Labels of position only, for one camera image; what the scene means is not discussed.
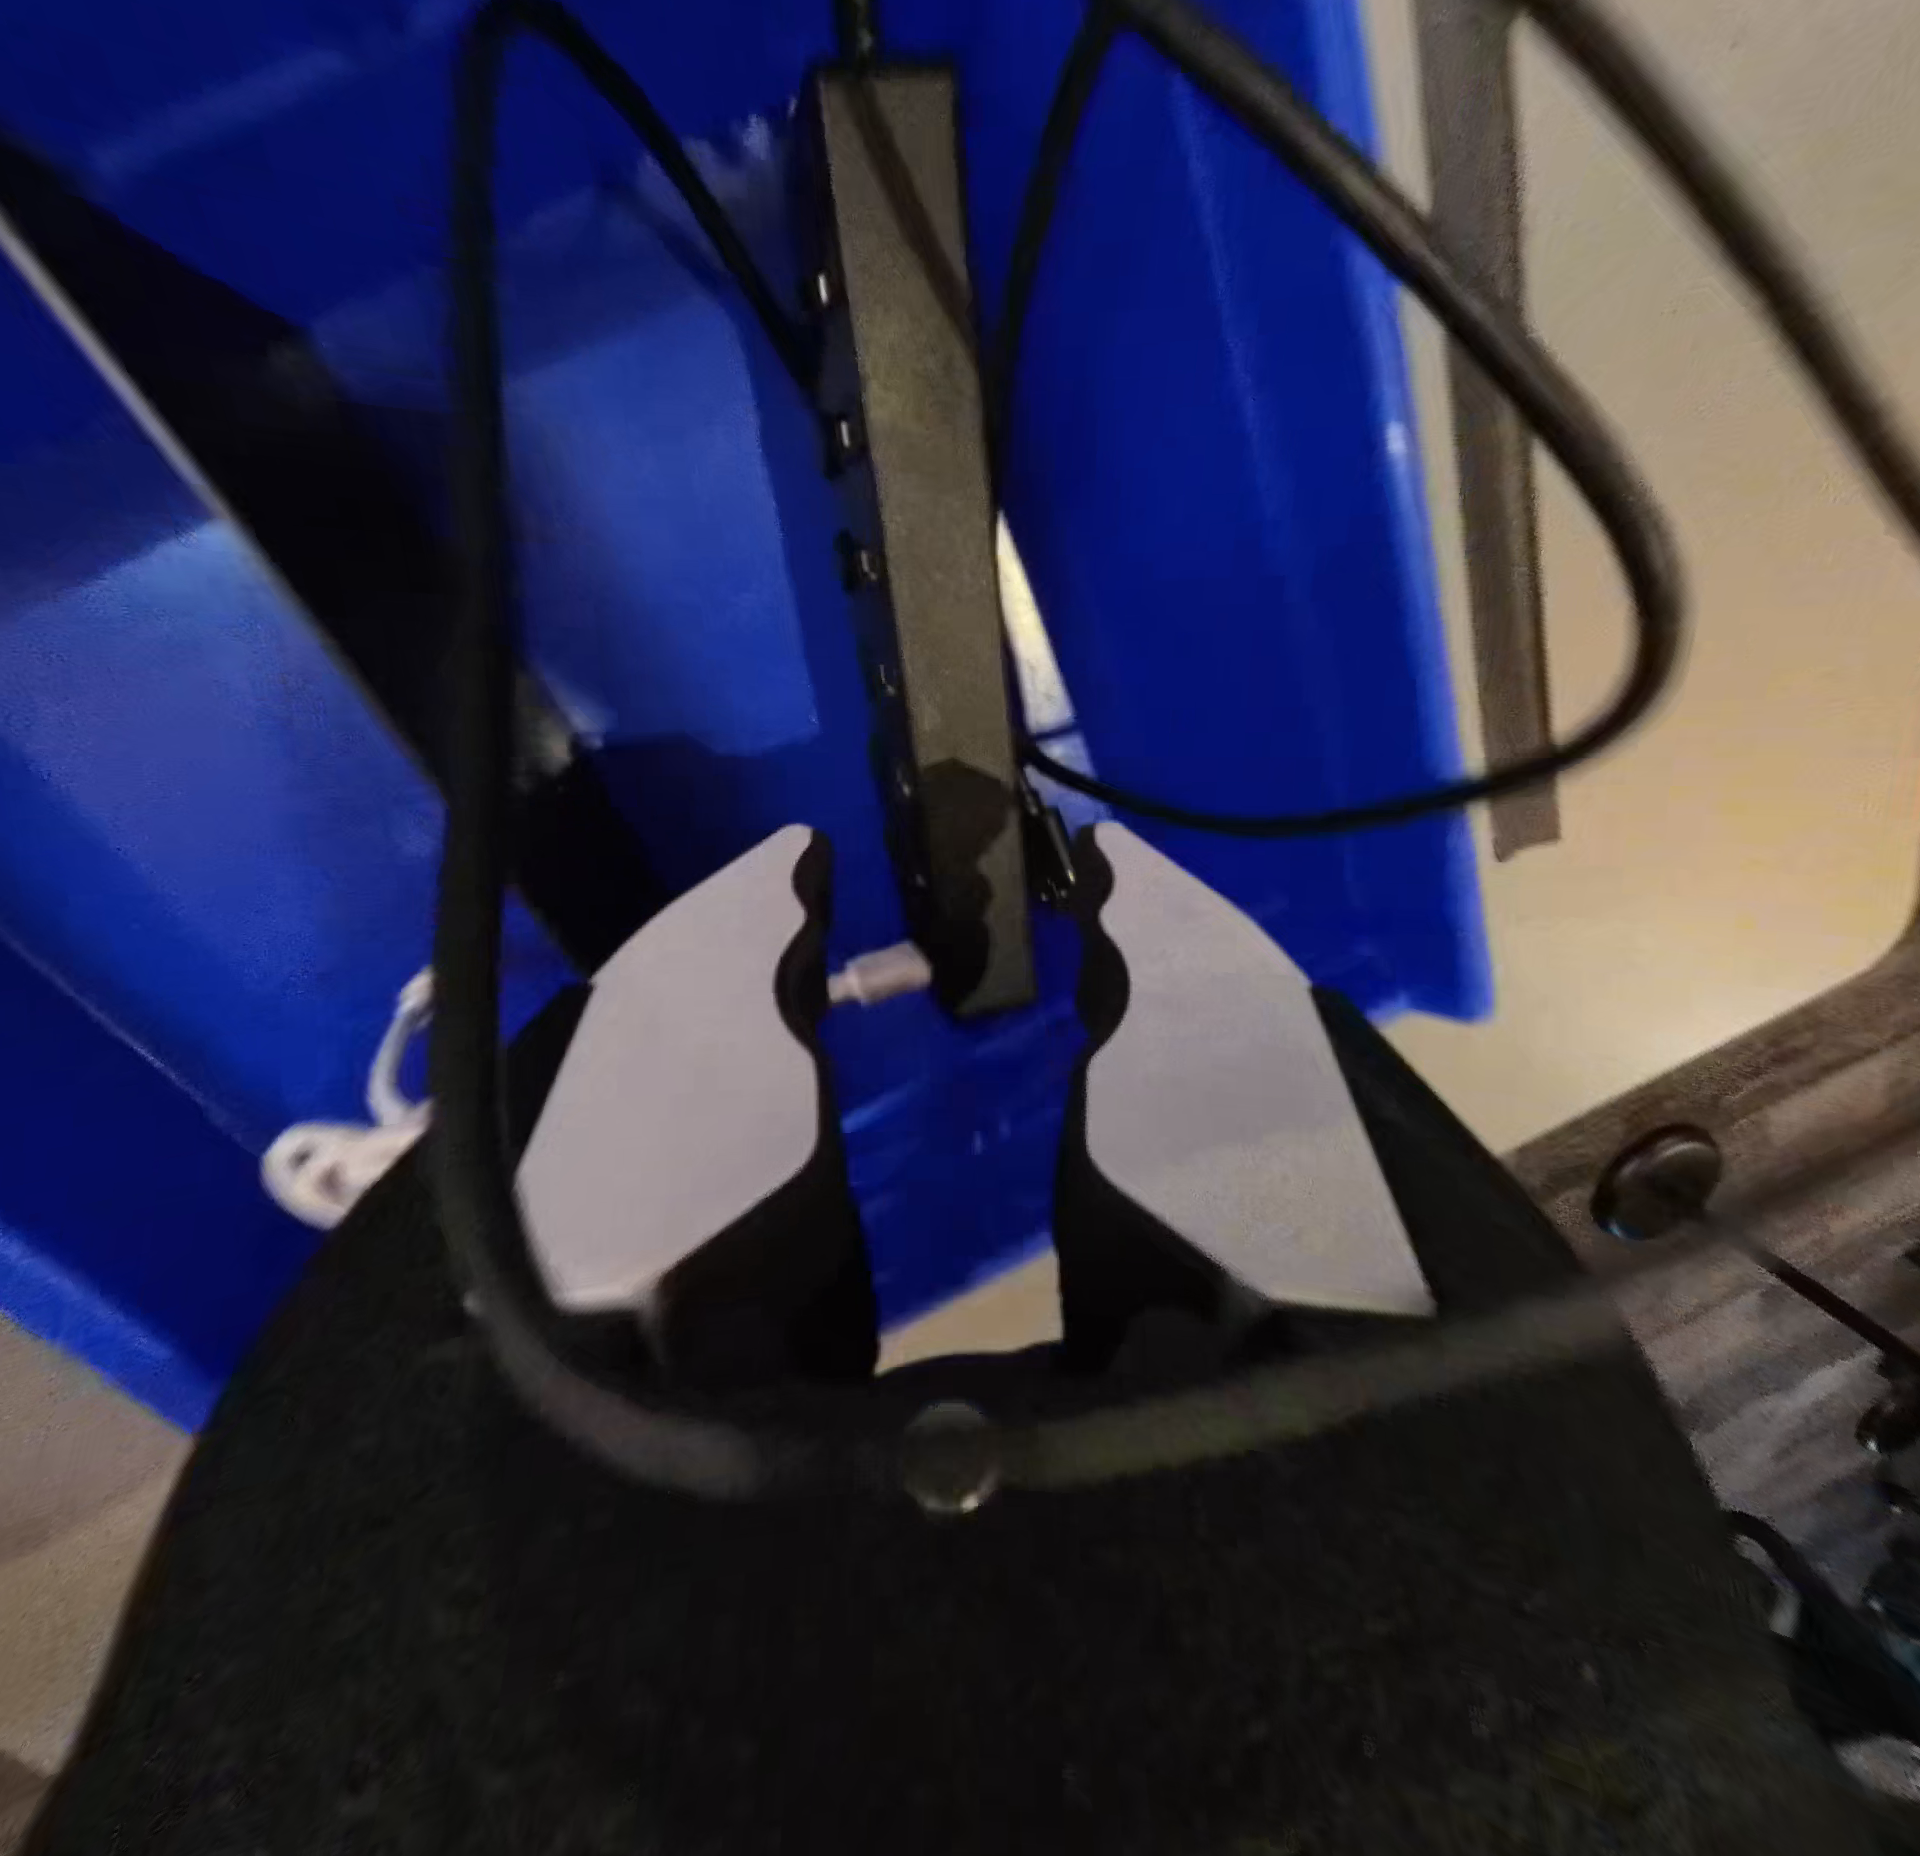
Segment blue plastic bin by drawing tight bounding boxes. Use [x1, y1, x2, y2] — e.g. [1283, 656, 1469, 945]
[0, 0, 1497, 1438]

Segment black chair base wheels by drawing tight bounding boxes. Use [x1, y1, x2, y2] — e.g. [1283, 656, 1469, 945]
[1591, 1125, 1920, 1454]

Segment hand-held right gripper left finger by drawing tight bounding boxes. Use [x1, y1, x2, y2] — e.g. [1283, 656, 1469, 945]
[509, 824, 879, 1384]

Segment grey desk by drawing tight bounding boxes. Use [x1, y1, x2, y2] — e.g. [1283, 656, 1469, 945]
[0, 0, 1920, 1784]

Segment white cable blue tie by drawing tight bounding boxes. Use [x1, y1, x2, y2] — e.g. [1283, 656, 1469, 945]
[261, 944, 936, 1228]

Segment black bin divider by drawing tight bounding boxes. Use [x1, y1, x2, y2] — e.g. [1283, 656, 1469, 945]
[0, 130, 676, 976]

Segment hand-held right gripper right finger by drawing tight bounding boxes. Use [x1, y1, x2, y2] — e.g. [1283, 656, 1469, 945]
[1054, 822, 1435, 1381]

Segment thick black cable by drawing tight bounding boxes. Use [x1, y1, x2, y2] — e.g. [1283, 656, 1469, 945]
[426, 0, 1920, 1505]

